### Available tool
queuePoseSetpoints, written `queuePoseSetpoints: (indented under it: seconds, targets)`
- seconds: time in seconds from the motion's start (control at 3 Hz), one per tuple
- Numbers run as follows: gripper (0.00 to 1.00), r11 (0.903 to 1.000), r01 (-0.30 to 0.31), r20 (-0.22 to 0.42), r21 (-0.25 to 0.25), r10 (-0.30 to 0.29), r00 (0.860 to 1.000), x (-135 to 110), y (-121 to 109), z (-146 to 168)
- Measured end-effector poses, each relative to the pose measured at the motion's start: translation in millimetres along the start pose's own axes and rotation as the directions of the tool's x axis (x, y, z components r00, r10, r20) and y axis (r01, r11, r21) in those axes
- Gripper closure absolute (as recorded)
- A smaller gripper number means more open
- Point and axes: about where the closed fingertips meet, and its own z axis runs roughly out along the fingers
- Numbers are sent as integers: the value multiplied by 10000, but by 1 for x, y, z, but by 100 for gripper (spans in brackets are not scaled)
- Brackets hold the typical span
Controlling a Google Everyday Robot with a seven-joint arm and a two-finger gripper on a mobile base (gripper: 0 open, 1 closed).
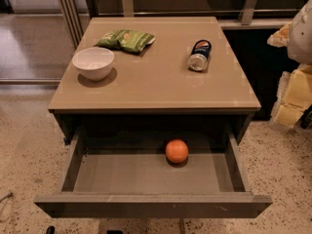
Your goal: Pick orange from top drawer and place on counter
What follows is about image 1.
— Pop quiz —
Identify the open grey top drawer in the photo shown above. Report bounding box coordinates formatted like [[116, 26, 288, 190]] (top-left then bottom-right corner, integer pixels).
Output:
[[34, 128, 272, 218]]

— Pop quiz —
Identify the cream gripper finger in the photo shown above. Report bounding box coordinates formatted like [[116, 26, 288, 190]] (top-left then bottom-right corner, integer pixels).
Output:
[[267, 23, 291, 47], [271, 64, 312, 128]]

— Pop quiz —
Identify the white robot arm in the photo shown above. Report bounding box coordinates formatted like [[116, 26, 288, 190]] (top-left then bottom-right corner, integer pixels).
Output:
[[267, 0, 312, 129]]

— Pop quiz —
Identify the blue pepsi can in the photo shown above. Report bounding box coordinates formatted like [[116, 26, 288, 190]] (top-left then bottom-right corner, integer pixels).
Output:
[[188, 39, 212, 71]]

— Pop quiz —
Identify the white ceramic bowl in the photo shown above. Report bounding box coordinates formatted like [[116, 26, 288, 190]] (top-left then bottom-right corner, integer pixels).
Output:
[[72, 47, 114, 81]]

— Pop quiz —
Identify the grey drawer cabinet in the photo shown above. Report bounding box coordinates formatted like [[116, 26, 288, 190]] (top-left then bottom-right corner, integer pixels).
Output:
[[48, 17, 260, 138]]

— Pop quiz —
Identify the orange fruit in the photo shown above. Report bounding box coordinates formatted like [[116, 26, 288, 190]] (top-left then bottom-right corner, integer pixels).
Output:
[[165, 139, 188, 164]]

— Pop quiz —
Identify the green chip bag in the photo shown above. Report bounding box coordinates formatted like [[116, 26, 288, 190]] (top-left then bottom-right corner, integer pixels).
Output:
[[97, 29, 155, 54]]

